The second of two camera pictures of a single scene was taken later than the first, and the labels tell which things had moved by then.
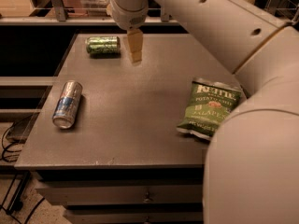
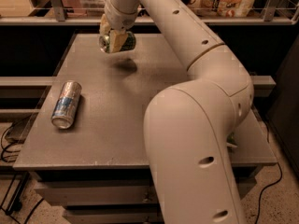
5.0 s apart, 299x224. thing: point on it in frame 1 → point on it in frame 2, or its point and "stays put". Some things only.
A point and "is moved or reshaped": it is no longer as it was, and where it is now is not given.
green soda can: (103, 47) is moved or reshaped
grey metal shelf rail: (58, 18) stays put
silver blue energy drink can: (67, 105) stays put
